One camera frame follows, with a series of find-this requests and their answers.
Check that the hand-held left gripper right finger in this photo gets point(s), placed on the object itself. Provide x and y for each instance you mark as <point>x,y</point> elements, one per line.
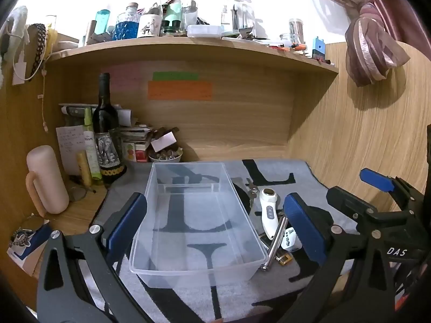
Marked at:
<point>303,223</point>

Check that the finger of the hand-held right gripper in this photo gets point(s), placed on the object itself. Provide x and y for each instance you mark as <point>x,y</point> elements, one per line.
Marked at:
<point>375,179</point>
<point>343,199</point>

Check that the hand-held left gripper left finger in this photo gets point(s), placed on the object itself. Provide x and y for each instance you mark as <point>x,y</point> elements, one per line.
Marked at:
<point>126,218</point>

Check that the white power adapter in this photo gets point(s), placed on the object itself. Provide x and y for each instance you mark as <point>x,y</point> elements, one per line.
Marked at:
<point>291,240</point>

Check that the silver metal tube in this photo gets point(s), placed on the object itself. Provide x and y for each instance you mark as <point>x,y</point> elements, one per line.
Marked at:
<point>275,245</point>

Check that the white handheld facial massager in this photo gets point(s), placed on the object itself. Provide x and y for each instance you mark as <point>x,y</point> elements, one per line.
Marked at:
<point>268,212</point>

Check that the small brass buckle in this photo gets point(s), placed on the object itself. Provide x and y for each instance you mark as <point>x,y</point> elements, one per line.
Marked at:
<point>284,258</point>

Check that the metal key bunch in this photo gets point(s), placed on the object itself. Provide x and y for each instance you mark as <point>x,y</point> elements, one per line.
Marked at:
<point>251,191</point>

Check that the clear plastic storage box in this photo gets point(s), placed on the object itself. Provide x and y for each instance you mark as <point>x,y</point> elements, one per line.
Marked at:
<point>195,222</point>

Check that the grey mat with black letters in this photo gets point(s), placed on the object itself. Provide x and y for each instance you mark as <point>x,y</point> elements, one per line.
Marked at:
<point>279,175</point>

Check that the yellow lip balm tube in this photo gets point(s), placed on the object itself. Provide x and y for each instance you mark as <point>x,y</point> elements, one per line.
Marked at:
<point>83,170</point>

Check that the small box with fruit print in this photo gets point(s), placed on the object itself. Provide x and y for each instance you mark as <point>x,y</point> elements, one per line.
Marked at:
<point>129,151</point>

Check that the bowl of polished stones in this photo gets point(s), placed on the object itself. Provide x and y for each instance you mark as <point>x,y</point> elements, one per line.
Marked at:
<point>165,155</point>

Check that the green white spray bottle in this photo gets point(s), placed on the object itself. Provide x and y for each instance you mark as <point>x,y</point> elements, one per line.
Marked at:
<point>90,148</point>

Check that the white blank card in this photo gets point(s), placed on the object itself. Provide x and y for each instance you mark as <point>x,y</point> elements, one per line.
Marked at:
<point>163,142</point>

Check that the dark wine bottle elephant label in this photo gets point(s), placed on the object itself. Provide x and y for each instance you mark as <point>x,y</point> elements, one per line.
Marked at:
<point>106,134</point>

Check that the white handwritten note paper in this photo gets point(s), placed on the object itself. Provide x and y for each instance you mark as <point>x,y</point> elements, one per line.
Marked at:
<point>69,144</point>

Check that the blue and white box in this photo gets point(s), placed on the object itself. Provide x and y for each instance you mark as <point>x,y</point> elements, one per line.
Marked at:
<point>32,247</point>

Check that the orange sticky note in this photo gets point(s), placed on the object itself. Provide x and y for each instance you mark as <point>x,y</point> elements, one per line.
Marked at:
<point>180,91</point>

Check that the pink curtain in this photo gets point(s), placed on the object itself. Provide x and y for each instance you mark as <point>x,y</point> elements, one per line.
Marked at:
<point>367,40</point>

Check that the pink sticky note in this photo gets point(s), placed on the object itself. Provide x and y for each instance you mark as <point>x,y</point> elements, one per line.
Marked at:
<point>126,77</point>

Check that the green sticky note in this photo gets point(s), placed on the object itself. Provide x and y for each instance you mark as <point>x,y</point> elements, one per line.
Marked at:
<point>175,75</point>

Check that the small glass jar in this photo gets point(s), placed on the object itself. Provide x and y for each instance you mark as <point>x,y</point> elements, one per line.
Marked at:
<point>297,30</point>

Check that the white hanging tag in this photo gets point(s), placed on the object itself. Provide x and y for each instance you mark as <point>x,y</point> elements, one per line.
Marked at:
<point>19,70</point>

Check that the wooden shelf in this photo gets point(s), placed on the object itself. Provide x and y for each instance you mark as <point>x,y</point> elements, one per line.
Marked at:
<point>202,45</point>

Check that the glass bottle with blue beads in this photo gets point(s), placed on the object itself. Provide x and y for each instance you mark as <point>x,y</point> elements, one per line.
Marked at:
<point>126,27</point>

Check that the clear bottle with white label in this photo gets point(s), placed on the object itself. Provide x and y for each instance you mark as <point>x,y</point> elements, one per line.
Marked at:
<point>150,25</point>

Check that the teal plastic bottle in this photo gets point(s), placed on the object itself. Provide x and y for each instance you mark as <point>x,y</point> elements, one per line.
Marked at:
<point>102,18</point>

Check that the clear lidded plastic container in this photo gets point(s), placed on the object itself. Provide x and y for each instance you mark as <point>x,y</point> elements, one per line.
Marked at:
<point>203,30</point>

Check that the large clear glass jar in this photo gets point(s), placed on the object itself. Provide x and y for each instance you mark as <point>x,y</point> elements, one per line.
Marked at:
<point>240,16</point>

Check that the green glass bottle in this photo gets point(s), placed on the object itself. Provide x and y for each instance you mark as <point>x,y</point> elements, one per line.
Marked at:
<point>173,11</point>

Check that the white plush cloth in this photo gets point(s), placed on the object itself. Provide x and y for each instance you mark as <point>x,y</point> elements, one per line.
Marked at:
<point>16,20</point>

